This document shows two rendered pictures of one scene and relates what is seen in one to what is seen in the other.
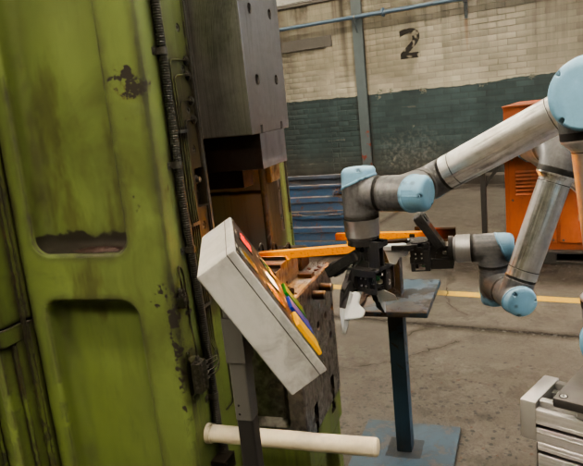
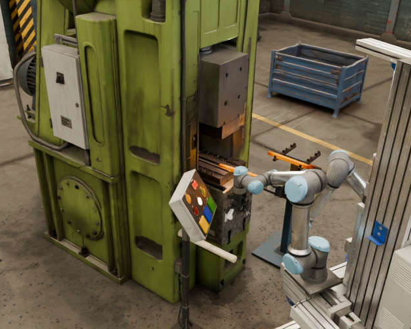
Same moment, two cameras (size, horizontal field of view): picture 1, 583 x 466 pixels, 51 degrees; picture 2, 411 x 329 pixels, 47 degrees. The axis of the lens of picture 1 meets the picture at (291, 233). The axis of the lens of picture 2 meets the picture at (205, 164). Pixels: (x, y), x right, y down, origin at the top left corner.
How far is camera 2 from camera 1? 1.62 m
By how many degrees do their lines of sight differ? 23
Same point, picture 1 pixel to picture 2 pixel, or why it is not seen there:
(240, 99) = (214, 113)
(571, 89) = (289, 187)
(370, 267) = (238, 203)
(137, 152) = (167, 134)
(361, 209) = (237, 184)
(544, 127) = not seen: hidden behind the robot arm
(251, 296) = (184, 213)
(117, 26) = (166, 90)
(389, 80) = not seen: outside the picture
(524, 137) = not seen: hidden behind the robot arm
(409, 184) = (252, 185)
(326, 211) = (323, 81)
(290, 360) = (194, 233)
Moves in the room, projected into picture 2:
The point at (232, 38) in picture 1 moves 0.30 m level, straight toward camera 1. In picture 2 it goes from (215, 89) to (203, 108)
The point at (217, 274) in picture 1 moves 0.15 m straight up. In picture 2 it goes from (175, 204) to (174, 180)
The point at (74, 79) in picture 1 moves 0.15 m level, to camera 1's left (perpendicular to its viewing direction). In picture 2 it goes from (151, 96) to (128, 93)
